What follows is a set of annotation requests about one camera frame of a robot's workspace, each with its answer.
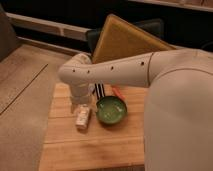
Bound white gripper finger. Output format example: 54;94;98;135
70;104;75;113

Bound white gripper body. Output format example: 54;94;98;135
69;84;92;105

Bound orange pepper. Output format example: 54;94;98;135
112;87;125;100

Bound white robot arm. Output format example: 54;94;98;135
59;49;213;171

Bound white plastic bottle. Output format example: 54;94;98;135
76;105;91;129

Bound green bowl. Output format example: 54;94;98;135
96;96;127;125

